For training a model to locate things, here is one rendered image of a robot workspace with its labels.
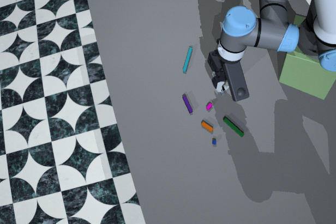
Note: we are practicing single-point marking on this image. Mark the orange rod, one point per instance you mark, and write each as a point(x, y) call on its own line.
point(207, 126)

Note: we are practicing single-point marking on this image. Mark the green rod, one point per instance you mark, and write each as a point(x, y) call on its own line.
point(233, 127)

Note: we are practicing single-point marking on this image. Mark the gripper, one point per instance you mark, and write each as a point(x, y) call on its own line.
point(214, 61)

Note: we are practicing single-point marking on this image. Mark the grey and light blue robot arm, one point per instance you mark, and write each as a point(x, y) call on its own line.
point(241, 28)

